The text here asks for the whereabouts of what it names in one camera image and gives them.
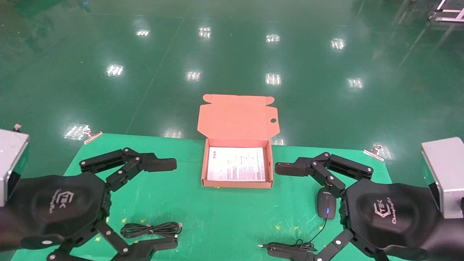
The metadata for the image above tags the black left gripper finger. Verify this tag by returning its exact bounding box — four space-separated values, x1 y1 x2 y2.
79 148 178 193

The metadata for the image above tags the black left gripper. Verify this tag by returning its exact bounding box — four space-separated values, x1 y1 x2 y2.
0 173 179 261

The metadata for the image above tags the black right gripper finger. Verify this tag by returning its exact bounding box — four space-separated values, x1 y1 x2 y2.
274 152 374 198

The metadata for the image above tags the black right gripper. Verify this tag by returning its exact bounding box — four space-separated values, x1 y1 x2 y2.
268 179 464 261

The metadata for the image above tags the black data cable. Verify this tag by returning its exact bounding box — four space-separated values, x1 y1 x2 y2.
120 222 183 239

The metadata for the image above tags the black wired computer mouse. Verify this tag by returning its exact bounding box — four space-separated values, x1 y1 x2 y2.
258 188 337 252

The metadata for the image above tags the open brown cardboard box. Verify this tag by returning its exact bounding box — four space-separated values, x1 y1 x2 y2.
197 94 280 189

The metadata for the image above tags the white printed instruction sheet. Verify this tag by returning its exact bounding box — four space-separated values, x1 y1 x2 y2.
207 146 266 182

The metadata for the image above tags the metal binder clip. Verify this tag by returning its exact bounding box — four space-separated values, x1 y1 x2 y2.
364 144 385 162
83 126 103 145

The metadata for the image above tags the green table mat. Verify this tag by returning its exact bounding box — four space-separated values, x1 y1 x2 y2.
11 133 403 261

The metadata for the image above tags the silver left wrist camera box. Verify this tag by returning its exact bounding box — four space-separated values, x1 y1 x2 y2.
0 129 30 207

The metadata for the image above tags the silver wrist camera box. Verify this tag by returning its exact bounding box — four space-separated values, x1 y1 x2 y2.
421 137 464 219
0 129 30 207

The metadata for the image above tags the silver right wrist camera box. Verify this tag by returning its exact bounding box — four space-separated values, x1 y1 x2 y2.
421 137 464 219

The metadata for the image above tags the white metal frame cart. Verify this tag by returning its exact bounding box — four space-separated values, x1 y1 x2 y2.
428 0 464 23

